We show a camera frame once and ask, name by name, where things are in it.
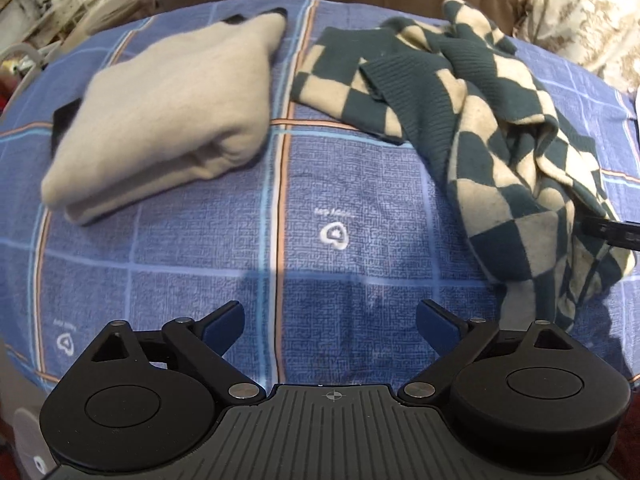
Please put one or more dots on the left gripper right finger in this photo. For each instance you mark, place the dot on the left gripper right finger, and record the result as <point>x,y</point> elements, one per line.
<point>458,344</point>

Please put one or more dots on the folded beige sweater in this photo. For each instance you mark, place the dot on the folded beige sweater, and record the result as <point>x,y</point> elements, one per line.
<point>192,106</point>

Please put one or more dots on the floral beige pillow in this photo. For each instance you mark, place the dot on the floral beige pillow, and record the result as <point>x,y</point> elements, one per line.
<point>602,36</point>

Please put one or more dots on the green cream checkered sweater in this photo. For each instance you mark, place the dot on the green cream checkered sweater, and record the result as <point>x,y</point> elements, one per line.
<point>519,176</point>

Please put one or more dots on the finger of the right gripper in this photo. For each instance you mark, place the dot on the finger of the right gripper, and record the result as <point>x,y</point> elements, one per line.
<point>615,233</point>

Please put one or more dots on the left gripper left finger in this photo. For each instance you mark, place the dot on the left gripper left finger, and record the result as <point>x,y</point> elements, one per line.
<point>197,349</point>

